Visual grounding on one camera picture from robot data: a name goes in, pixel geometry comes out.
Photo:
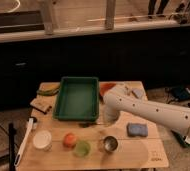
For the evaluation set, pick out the white handled brush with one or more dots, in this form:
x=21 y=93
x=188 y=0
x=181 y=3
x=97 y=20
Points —
x=23 y=144

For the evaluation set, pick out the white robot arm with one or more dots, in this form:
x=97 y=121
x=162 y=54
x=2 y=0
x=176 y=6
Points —
x=117 y=100

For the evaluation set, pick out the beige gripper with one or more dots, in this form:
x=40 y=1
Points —
x=111 y=115

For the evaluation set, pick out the brown wooden block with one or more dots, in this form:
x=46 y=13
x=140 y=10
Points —
x=40 y=105

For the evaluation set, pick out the yellow banana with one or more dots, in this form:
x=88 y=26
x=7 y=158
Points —
x=48 y=89

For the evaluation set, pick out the blue sponge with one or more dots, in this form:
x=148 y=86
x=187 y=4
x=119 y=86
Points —
x=136 y=129

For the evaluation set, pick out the dark device on floor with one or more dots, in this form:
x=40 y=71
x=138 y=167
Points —
x=180 y=93

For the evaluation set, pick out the green cup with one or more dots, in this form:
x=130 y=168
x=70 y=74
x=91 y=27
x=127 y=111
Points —
x=82 y=148

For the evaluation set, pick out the light blue cloth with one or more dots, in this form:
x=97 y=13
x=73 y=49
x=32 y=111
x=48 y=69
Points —
x=138 y=93

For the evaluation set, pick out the green cucumber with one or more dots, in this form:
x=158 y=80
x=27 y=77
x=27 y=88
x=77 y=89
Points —
x=48 y=94

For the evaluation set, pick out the green bin with items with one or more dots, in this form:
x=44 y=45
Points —
x=181 y=140

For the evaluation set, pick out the white round container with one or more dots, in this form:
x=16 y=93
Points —
x=42 y=140

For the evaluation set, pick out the green plastic tray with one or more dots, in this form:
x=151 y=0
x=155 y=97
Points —
x=77 y=99

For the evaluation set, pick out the black pole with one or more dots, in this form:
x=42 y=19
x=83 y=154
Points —
x=12 y=133

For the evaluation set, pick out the orange tomato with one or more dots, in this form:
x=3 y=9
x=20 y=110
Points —
x=69 y=140

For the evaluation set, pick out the metal cup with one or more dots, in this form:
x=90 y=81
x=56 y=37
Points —
x=110 y=144

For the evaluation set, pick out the orange bowl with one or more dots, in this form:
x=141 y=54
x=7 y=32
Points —
x=105 y=87

